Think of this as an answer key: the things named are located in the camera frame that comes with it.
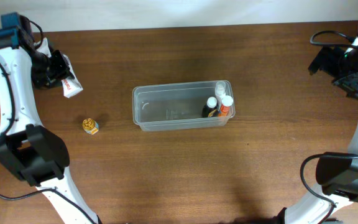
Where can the white translucent tube bottle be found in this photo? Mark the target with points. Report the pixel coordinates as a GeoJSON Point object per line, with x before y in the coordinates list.
{"type": "Point", "coordinates": [220, 92]}

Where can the orange tube white cap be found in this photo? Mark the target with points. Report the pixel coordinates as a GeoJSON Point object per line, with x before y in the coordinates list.
{"type": "Point", "coordinates": [226, 103]}

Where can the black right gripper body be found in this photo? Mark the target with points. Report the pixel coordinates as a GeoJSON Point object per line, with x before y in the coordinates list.
{"type": "Point", "coordinates": [348, 83]}

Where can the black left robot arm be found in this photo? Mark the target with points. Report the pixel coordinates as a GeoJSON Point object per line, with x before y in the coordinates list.
{"type": "Point", "coordinates": [28, 150]}

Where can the white Panadol medicine box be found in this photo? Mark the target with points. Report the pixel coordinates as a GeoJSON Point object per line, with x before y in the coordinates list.
{"type": "Point", "coordinates": [71, 85]}

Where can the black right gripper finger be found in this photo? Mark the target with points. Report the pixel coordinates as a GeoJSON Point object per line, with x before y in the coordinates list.
{"type": "Point", "coordinates": [350, 87]}
{"type": "Point", "coordinates": [314, 66]}

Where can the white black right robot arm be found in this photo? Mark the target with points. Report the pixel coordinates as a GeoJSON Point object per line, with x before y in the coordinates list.
{"type": "Point", "coordinates": [330, 178]}

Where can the gold-lidded balm jar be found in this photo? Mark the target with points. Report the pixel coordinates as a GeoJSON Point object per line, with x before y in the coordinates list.
{"type": "Point", "coordinates": [90, 126]}

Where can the black bottle white cap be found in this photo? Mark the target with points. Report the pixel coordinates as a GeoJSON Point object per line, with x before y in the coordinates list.
{"type": "Point", "coordinates": [210, 108]}

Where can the clear plastic container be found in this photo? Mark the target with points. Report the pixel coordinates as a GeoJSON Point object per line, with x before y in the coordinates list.
{"type": "Point", "coordinates": [177, 105]}

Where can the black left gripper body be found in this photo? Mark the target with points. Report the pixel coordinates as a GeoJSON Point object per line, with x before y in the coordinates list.
{"type": "Point", "coordinates": [58, 65]}

